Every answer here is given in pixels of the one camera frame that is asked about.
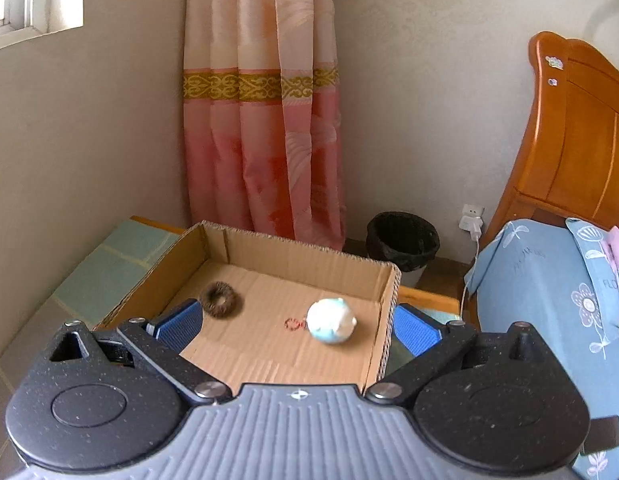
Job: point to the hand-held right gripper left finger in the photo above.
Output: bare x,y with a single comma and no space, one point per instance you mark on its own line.
182,320

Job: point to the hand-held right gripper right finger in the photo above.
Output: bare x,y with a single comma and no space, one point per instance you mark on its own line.
414,329

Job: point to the cardboard box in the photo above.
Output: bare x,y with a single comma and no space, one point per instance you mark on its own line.
269,310

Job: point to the brown fluffy hair scrunchie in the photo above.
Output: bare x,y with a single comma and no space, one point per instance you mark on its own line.
207,295

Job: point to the black trash bin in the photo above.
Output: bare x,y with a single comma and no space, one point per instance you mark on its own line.
399,245

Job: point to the white and blue plush toy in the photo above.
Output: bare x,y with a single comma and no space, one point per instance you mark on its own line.
329,320

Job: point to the green and grey plaid blanket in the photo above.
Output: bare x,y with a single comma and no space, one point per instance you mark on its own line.
104,265

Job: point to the blue floral bed sheet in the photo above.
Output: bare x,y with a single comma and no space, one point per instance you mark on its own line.
529,280

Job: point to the pink patterned curtain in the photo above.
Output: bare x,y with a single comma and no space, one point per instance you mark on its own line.
259,135

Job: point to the orange wooden headboard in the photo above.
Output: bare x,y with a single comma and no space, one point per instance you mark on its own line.
579,150

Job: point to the floral headboard sticker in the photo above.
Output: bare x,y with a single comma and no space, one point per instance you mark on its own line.
555,62

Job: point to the white wall socket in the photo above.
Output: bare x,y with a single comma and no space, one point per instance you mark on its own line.
472,209

